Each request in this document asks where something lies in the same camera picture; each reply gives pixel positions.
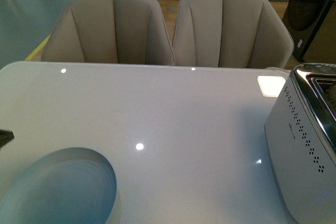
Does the beige left chair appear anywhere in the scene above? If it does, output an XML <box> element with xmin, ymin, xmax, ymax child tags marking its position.
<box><xmin>41</xmin><ymin>0</ymin><xmax>175</xmax><ymax>66</ymax></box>

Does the white chrome toaster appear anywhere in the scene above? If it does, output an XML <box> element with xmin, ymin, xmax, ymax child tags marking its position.
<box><xmin>265</xmin><ymin>63</ymin><xmax>335</xmax><ymax>223</ymax></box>

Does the beige right chair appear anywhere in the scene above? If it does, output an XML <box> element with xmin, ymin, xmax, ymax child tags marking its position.
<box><xmin>173</xmin><ymin>0</ymin><xmax>293</xmax><ymax>69</ymax></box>

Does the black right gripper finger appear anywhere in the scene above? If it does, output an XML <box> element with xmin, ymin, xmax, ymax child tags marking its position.
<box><xmin>0</xmin><ymin>130</ymin><xmax>14</xmax><ymax>148</ymax></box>

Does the dark grey washing machine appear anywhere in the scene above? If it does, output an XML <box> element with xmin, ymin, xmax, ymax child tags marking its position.
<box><xmin>282</xmin><ymin>0</ymin><xmax>332</xmax><ymax>61</ymax></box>

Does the light blue round plate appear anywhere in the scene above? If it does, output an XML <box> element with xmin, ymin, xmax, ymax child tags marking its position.
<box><xmin>1</xmin><ymin>147</ymin><xmax>117</xmax><ymax>223</ymax></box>

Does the brown bread slice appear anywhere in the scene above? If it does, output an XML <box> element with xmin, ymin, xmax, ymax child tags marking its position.
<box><xmin>324</xmin><ymin>82</ymin><xmax>336</xmax><ymax>111</ymax></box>

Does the beige chair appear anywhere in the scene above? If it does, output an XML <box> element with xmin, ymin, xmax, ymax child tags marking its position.
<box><xmin>173</xmin><ymin>0</ymin><xmax>293</xmax><ymax>69</ymax></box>
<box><xmin>41</xmin><ymin>0</ymin><xmax>175</xmax><ymax>66</ymax></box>

